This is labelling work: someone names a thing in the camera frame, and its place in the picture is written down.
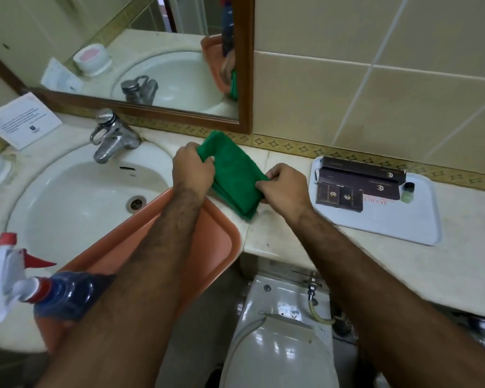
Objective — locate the person's right hand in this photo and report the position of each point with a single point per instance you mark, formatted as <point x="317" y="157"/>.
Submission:
<point x="285" y="189"/>

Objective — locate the chrome water valve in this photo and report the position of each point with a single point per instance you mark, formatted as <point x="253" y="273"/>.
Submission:
<point x="312" y="287"/>

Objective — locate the person's right thumb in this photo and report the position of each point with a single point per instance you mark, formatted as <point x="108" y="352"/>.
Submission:
<point x="263" y="186"/>

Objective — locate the chrome faucet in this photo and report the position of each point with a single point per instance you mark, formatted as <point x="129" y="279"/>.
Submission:
<point x="114" y="137"/>

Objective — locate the green microfibre cloth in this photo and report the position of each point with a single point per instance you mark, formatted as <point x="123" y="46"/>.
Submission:
<point x="234" y="173"/>

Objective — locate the person's right forearm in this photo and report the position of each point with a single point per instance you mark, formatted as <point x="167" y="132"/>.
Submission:
<point x="384" y="307"/>

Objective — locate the wood framed mirror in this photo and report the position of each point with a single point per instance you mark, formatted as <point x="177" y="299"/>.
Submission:
<point x="145" y="56"/>

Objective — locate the blue spray bottle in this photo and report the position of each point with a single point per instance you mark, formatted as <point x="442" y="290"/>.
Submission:
<point x="32" y="286"/>

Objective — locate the white printed card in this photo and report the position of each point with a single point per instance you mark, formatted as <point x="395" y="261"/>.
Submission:
<point x="22" y="120"/>

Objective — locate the white toilet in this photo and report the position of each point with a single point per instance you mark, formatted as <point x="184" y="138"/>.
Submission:
<point x="279" y="339"/>

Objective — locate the small green bottle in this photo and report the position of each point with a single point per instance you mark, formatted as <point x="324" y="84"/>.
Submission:
<point x="407" y="193"/>

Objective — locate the white plastic tray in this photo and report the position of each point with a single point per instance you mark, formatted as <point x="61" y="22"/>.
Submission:
<point x="404" y="216"/>

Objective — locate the person's left hand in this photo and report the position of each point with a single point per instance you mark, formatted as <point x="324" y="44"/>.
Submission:
<point x="191" y="169"/>

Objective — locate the small dark brown box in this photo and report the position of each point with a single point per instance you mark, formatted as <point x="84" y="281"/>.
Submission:
<point x="328" y="193"/>
<point x="351" y="199"/>

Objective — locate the white sink basin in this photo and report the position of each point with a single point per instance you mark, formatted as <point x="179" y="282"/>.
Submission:
<point x="76" y="197"/>

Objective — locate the orange plastic tray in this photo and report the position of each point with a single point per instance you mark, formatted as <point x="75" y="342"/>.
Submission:
<point x="202" y="254"/>

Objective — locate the person's left forearm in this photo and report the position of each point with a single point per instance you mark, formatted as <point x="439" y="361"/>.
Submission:
<point x="133" y="294"/>

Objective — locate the person's left thumb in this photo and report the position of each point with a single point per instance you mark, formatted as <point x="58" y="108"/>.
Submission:
<point x="207" y="165"/>

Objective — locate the long dark brown box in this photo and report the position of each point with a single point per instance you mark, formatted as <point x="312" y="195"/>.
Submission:
<point x="363" y="167"/>
<point x="384" y="189"/>

